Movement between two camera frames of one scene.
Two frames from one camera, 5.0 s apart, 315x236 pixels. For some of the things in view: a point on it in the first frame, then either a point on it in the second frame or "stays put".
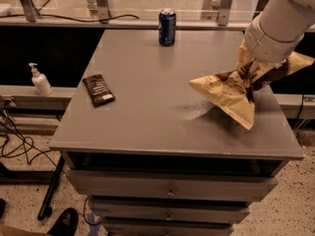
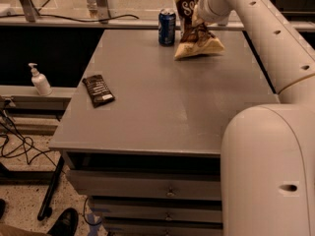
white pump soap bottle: [40, 81] stays put
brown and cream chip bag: [233, 90] to [196, 38]
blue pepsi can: [167, 28] stays put
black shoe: [66, 223] stays put
